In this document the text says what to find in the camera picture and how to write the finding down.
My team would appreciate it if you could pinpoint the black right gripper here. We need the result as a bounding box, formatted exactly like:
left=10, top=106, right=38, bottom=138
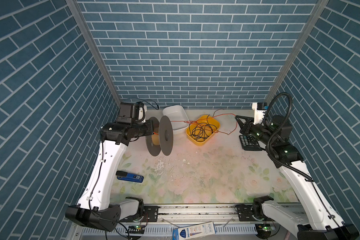
left=236, top=114, right=276, bottom=148

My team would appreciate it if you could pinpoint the dark grey perforated spool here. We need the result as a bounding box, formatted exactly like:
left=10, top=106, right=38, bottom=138
left=146, top=116, right=174, bottom=157

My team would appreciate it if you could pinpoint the red wire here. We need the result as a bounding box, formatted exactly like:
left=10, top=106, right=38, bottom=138
left=155, top=108, right=239, bottom=136

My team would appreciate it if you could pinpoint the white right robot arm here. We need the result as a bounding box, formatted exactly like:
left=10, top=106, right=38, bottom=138
left=235, top=115, right=360, bottom=240

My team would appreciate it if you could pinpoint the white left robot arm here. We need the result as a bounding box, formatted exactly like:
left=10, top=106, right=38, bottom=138
left=65, top=102, right=154, bottom=232

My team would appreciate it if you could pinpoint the black desk calculator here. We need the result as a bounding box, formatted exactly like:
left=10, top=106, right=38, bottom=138
left=239, top=135, right=263, bottom=152

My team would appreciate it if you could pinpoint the white plastic tub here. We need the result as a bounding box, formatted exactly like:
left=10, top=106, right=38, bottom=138
left=163, top=105, right=189, bottom=134

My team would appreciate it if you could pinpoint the blue black utility knife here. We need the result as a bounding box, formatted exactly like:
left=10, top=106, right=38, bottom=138
left=116, top=171, right=144, bottom=183

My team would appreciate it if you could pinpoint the yellow plastic tub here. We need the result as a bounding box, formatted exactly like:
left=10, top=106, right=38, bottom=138
left=186, top=115, right=221, bottom=147

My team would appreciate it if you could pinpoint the white blue pen box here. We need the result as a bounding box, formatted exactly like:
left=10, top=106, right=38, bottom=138
left=172, top=222, right=217, bottom=240

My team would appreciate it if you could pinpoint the black tangled cable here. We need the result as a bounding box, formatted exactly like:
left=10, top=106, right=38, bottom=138
left=188, top=114, right=219, bottom=142

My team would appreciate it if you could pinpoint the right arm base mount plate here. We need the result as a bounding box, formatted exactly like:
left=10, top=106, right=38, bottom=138
left=234, top=204, right=273, bottom=222

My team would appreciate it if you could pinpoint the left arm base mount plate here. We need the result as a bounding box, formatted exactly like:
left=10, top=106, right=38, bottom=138
left=120, top=206, right=159, bottom=223

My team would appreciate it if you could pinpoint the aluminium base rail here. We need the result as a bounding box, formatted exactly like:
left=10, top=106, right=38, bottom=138
left=67, top=203, right=309, bottom=240

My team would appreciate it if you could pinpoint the metal frame corner post left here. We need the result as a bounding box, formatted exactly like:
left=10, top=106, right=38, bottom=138
left=66, top=0, right=121, bottom=107

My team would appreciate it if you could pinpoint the metal frame corner post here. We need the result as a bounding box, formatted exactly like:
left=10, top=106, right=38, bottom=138
left=66, top=0, right=121, bottom=107
left=264, top=0, right=329, bottom=104

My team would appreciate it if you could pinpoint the metal frame corner post right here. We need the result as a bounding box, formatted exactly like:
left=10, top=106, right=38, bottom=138
left=264, top=0, right=329, bottom=104

